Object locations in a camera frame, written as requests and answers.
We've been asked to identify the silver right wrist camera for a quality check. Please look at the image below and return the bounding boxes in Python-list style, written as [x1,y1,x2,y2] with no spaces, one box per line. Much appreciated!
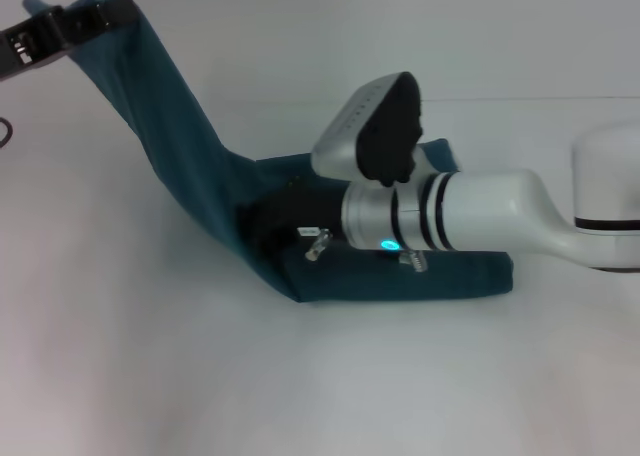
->
[310,70,427,188]

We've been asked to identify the blue t-shirt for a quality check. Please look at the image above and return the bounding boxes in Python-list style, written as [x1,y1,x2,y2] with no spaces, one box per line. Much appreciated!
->
[22,0,516,306]

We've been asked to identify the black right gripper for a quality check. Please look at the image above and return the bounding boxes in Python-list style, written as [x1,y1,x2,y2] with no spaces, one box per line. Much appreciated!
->
[238,174,351,258]

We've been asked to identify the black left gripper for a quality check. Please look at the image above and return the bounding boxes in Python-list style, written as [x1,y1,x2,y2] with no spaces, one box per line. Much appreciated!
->
[0,0,140,81]

